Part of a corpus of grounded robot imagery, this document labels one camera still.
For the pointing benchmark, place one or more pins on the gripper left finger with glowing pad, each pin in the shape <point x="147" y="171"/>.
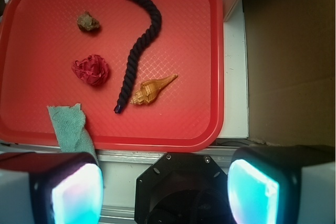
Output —
<point x="50" y="188"/>

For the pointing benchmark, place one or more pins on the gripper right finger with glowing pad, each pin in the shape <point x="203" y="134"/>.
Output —
<point x="282" y="184"/>

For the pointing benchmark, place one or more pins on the teal cloth rag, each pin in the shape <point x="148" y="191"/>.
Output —
<point x="69" y="127"/>

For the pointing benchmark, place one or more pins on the red crumpled paper ball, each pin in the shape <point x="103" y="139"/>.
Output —
<point x="93" y="70"/>

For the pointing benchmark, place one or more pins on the golden spiral seashell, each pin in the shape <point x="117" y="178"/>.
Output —
<point x="149" y="90"/>

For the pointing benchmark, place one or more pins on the brown cardboard box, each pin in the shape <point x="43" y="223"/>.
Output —
<point x="291" y="71"/>

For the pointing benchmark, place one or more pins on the red plastic tray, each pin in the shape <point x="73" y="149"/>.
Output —
<point x="40" y="40"/>

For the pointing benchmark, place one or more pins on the brown rock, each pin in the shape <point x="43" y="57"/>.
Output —
<point x="87" y="23"/>

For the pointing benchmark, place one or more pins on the black octagonal mount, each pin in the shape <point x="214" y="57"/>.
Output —
<point x="182" y="188"/>

